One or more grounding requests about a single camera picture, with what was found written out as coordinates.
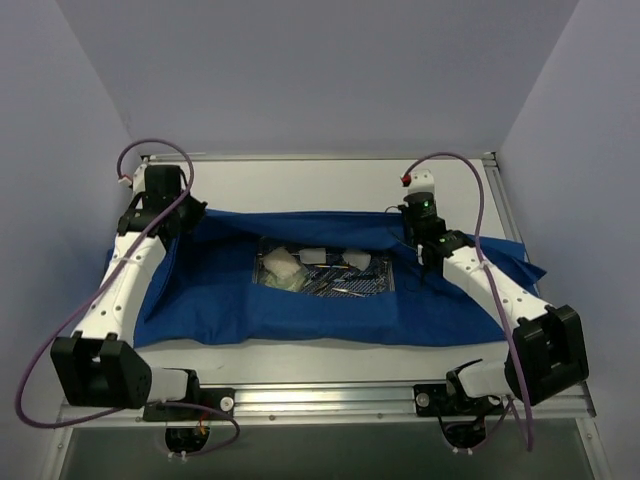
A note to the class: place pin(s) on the blue surgical drape cloth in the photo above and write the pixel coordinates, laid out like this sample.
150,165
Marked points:
204,288

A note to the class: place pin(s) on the steel mesh instrument tray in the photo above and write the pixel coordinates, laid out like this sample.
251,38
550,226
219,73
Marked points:
377,279

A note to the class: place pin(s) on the white gauze roll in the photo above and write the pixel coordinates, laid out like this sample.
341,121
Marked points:
358,259
312,255

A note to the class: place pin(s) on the steel surgical scissors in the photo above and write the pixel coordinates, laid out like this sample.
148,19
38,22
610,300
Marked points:
325,281

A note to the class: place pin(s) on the green paper packet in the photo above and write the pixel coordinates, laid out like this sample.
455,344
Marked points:
294,283

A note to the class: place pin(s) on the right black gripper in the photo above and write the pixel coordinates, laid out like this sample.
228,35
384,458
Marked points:
415,232

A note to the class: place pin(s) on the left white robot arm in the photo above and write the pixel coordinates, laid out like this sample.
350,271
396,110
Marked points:
97,364

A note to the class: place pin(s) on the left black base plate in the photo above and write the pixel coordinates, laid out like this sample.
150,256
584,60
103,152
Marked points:
219,398

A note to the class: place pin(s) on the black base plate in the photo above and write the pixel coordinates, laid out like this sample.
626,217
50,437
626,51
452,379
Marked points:
219,398
433,399

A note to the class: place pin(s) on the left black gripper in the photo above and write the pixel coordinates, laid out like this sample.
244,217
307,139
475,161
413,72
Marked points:
189,211

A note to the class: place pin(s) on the white gauze roll middle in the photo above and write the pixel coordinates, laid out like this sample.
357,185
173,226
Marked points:
312,255

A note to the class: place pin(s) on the aluminium front rail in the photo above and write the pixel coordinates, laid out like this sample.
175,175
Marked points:
339,403

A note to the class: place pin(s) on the aluminium back rail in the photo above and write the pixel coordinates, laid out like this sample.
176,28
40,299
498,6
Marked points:
210,157

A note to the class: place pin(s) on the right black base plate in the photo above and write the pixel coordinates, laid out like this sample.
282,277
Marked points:
433,399

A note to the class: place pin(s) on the white gauze roll right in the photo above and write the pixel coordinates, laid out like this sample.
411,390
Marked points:
358,259

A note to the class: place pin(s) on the cream gauze pack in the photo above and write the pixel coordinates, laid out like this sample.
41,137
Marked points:
281,263

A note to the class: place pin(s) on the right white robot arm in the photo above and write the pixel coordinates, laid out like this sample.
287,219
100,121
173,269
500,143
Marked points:
546,347

